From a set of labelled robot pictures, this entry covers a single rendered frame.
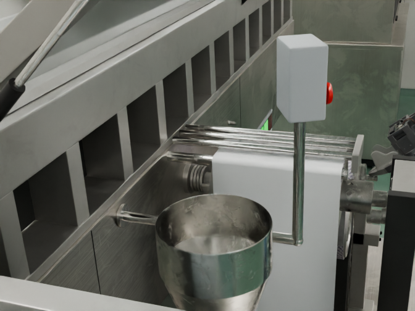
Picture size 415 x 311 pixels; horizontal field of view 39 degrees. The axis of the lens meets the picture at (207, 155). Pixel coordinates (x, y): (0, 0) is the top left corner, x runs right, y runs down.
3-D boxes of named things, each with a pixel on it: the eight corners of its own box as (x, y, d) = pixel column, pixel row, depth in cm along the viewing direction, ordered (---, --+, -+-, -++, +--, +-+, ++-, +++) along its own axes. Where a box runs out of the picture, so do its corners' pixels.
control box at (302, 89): (338, 120, 76) (342, 44, 72) (288, 124, 75) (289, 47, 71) (321, 102, 82) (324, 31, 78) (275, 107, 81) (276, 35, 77)
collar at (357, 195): (369, 220, 111) (372, 190, 109) (338, 216, 113) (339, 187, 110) (372, 204, 117) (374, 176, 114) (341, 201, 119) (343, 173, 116)
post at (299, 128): (301, 244, 86) (304, 116, 77) (291, 242, 86) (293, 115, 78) (303, 237, 87) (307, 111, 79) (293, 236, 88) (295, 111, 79)
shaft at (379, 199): (404, 213, 110) (405, 198, 109) (370, 209, 112) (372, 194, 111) (404, 205, 113) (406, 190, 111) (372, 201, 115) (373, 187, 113)
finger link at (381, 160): (357, 159, 139) (389, 139, 134) (372, 178, 140) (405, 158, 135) (355, 164, 136) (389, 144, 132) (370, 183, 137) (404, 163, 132)
